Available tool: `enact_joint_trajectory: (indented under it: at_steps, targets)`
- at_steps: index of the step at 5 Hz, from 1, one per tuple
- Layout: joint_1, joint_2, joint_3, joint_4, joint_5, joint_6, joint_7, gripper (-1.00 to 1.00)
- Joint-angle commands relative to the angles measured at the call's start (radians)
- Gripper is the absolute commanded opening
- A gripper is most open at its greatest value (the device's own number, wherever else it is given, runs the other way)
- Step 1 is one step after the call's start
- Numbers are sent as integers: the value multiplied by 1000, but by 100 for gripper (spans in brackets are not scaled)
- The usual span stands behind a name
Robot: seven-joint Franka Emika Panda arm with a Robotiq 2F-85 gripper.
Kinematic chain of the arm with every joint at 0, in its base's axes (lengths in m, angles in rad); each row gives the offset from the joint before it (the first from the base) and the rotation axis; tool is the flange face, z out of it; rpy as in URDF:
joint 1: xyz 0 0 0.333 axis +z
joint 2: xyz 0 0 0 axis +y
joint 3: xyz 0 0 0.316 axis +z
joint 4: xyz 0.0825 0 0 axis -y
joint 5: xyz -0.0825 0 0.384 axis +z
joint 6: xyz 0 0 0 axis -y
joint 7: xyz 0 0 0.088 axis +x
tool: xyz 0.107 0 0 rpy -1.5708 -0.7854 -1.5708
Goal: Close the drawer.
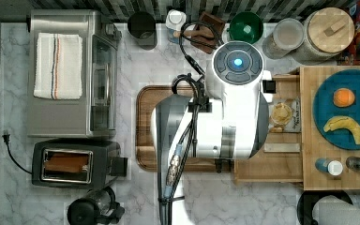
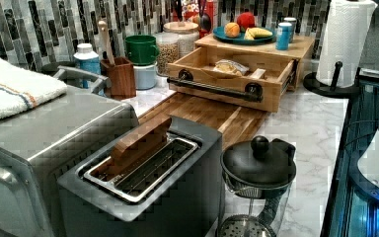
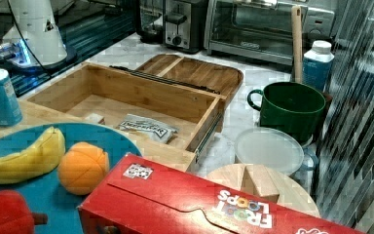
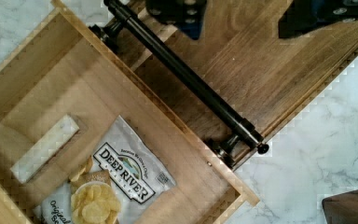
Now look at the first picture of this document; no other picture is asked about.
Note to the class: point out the glass jar wooden lid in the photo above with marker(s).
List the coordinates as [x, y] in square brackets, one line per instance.
[327, 32]

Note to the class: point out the black slot toaster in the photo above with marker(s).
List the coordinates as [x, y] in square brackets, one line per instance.
[77, 163]

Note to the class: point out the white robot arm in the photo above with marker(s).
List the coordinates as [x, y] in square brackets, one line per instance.
[222, 115]

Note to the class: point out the blue plate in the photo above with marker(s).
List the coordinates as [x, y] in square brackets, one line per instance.
[324, 107]

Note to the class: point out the white striped dish towel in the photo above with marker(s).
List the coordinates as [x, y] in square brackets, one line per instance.
[59, 66]

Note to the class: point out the brown wooden holder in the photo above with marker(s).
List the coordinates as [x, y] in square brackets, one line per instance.
[203, 36]

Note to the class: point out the orange fruit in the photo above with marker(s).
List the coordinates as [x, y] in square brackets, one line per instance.
[343, 97]

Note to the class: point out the yellow banana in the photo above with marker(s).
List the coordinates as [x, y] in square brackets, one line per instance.
[344, 122]

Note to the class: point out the white paper towel roll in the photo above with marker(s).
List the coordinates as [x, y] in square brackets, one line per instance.
[327, 208]

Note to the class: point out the white bottle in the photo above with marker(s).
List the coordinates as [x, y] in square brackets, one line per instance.
[174, 21]

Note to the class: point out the silver toaster oven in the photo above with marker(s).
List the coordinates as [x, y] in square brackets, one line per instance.
[93, 114]

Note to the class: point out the white snack bag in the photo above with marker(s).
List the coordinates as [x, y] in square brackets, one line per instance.
[285, 116]

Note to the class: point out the dark wooden cutting board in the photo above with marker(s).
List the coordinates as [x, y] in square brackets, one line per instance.
[146, 101]

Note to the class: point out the wooden drawer cabinet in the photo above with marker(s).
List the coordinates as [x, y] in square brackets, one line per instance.
[314, 145]

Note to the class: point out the black cup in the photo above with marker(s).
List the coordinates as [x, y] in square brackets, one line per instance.
[142, 27]

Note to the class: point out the blue shaker white cap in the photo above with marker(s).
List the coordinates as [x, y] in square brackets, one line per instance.
[326, 165]

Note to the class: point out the clear jar plastic lid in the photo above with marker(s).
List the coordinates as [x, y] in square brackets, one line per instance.
[287, 36]

